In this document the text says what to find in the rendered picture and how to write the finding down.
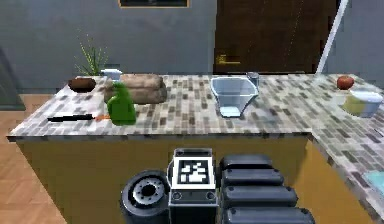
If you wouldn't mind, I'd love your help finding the framed picture gold frame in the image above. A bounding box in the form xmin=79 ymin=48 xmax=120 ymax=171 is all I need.
xmin=117 ymin=0 xmax=191 ymax=9

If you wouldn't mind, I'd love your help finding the gold door handle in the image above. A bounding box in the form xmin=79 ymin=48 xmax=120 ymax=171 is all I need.
xmin=215 ymin=54 xmax=242 ymax=66

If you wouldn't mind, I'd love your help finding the black knife orange handle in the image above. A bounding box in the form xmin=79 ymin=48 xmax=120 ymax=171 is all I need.
xmin=47 ymin=113 xmax=111 ymax=123

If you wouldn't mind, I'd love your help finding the dark brown door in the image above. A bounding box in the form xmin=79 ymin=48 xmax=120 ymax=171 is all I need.
xmin=213 ymin=0 xmax=341 ymax=75

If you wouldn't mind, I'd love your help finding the green spray bottle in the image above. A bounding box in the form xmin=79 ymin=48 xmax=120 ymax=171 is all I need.
xmin=100 ymin=68 xmax=137 ymax=127

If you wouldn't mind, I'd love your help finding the white yellow pot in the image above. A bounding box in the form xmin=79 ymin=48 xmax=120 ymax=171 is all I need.
xmin=343 ymin=89 xmax=384 ymax=119

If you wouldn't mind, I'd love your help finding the red apple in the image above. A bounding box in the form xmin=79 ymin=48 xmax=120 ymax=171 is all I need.
xmin=336 ymin=75 xmax=355 ymax=91

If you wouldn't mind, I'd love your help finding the yellow kitchen counter cabinet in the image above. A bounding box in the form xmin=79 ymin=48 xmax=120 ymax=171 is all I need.
xmin=6 ymin=73 xmax=384 ymax=224

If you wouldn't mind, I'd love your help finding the pale blue cloth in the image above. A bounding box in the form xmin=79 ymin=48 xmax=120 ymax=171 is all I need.
xmin=363 ymin=170 xmax=384 ymax=196

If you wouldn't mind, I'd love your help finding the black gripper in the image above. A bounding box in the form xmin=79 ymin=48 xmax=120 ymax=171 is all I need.
xmin=120 ymin=169 xmax=172 ymax=224

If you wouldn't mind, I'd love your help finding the grey metal cup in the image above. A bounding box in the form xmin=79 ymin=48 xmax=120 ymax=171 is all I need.
xmin=246 ymin=71 xmax=261 ymax=88

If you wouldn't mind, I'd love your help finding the brown bread loaf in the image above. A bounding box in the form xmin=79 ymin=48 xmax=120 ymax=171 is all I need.
xmin=103 ymin=73 xmax=168 ymax=106

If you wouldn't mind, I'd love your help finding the dark brown plant pot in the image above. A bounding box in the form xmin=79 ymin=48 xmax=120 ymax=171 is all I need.
xmin=67 ymin=77 xmax=97 ymax=94

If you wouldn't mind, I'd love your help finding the green house plant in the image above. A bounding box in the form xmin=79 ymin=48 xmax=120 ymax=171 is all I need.
xmin=73 ymin=30 xmax=110 ymax=78

